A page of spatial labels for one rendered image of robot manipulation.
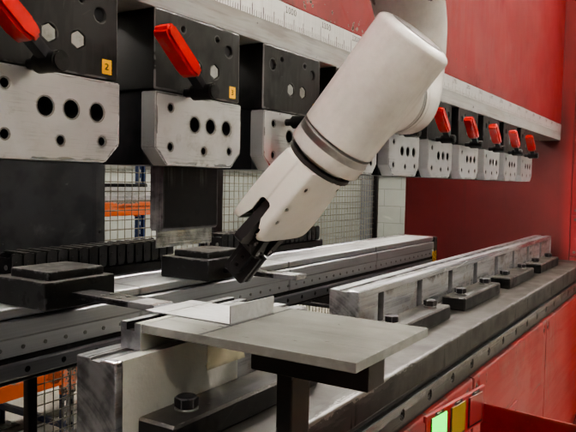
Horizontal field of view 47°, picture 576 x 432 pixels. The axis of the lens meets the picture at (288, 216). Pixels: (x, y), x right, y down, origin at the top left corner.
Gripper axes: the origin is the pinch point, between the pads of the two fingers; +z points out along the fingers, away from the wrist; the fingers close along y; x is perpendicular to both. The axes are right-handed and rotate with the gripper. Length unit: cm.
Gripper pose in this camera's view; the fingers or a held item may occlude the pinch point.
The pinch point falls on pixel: (244, 261)
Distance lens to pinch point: 77.3
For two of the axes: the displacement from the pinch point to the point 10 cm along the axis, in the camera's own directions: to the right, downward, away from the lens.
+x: 6.3, 6.8, -3.8
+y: -5.4, 0.3, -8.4
